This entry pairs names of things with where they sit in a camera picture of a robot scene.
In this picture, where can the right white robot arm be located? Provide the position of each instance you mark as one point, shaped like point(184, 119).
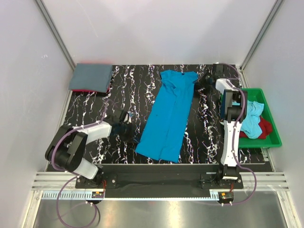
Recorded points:
point(233, 112)

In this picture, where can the light cyan t shirt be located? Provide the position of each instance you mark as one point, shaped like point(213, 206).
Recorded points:
point(254, 109)

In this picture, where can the folded grey t shirt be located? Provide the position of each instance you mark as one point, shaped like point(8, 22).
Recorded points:
point(91, 77)

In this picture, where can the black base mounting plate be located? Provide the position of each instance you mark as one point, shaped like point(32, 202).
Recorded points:
point(161, 177)

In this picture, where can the right aluminium frame post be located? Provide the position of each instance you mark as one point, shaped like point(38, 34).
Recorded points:
point(266, 25)

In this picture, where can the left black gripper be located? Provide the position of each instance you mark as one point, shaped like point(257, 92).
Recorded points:
point(132, 137)

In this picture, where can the dark red t shirt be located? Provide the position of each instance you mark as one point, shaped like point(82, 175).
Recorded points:
point(255, 128)

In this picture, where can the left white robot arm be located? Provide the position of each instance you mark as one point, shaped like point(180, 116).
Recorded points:
point(66, 150)

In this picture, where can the green plastic bin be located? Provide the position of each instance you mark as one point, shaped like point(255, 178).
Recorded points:
point(273, 139)

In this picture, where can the slotted grey cable duct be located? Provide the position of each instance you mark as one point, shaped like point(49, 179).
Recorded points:
point(93, 195)

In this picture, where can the aluminium frame post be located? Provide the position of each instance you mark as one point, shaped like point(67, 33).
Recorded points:
point(52, 27)
point(266, 25)

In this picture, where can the left aluminium frame post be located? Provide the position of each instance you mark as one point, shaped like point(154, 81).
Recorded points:
point(52, 27)

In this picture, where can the bright blue t shirt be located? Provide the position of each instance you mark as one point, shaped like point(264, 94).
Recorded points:
point(163, 134)

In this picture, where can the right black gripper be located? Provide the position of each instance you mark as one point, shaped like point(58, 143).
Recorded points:
point(200, 83)

